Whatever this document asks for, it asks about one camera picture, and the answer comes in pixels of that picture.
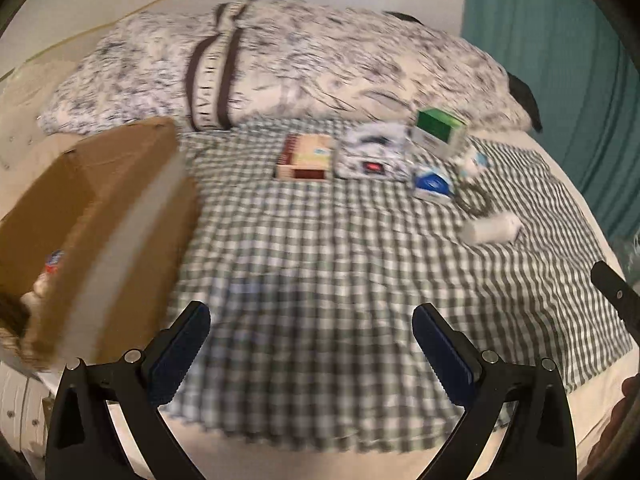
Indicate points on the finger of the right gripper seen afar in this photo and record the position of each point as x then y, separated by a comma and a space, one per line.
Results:
623, 298

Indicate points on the green white carton box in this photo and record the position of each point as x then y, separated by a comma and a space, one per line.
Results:
440, 133

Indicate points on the white cylindrical handheld device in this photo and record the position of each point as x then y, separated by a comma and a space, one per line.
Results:
501, 228

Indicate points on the red beige medicine box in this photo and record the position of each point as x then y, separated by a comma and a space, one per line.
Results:
305, 156

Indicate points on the teal curtain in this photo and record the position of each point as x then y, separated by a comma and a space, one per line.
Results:
587, 91

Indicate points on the brown cardboard box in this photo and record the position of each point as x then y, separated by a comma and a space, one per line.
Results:
122, 207

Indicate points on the plastic bottle blue label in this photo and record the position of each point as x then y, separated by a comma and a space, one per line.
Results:
32, 300

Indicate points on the floral folded duvet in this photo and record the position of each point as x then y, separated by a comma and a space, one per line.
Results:
250, 59

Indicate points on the blue white tissue pack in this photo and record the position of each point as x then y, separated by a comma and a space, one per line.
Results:
432, 184

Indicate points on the cream tufted headboard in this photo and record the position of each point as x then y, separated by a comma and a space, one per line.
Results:
26, 151

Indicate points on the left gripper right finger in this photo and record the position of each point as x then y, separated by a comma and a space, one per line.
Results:
539, 442

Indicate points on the floral tissue pack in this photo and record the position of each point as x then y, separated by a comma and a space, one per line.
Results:
374, 150

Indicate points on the grey white checkered cloth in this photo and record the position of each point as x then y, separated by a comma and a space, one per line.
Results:
311, 288

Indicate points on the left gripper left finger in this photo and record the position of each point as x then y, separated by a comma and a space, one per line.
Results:
83, 442

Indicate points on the person's hand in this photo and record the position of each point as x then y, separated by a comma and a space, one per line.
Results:
616, 455

